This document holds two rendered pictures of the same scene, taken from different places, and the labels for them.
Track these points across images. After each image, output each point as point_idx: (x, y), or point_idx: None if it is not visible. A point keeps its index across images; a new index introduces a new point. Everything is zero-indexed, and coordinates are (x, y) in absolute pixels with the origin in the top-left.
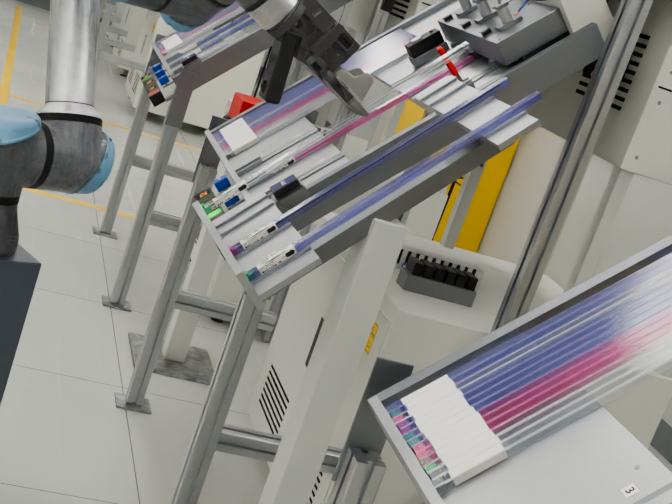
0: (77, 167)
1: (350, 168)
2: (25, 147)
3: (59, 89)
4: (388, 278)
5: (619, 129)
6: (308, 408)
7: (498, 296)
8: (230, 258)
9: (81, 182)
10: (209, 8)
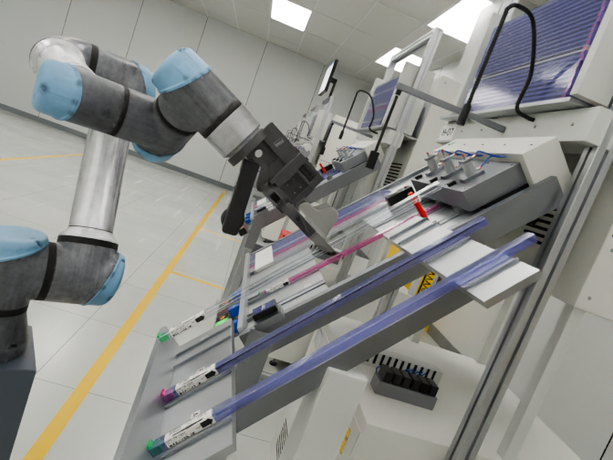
0: (80, 284)
1: (326, 296)
2: (20, 265)
3: (77, 215)
4: (343, 433)
5: (569, 271)
6: None
7: (453, 392)
8: (128, 426)
9: (86, 297)
10: (169, 135)
